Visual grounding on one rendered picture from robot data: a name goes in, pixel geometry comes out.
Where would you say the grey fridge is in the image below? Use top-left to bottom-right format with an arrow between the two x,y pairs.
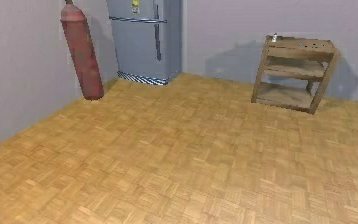
105,0 -> 184,86

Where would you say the red fire extinguisher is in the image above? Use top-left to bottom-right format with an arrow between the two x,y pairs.
59,0 -> 105,101

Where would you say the brown wooden shelf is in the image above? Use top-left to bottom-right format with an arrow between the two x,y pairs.
250,34 -> 341,115

